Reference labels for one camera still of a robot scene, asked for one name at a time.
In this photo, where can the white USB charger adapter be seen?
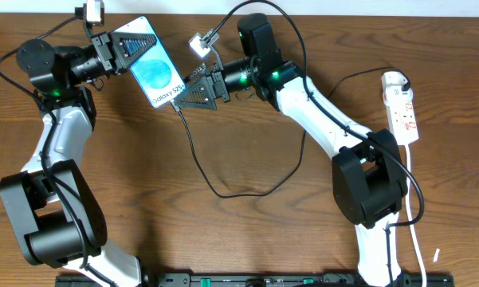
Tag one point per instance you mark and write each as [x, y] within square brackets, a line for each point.
[395, 78]

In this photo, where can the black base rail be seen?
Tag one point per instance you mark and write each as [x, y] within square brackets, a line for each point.
[326, 279]

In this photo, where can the white paper scrap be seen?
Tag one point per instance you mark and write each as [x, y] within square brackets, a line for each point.
[436, 255]

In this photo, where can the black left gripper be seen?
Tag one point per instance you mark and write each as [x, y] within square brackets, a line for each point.
[106, 52]

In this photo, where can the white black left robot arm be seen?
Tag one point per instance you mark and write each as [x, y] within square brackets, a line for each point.
[53, 213]

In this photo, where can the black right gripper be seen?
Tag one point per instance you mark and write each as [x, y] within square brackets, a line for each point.
[216, 84]

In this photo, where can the blue Galaxy smartphone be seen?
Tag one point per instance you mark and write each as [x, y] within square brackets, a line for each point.
[154, 71]

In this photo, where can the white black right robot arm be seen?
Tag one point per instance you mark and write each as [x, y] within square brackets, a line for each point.
[368, 177]

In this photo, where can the white power strip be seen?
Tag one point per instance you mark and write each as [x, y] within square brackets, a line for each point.
[400, 114]

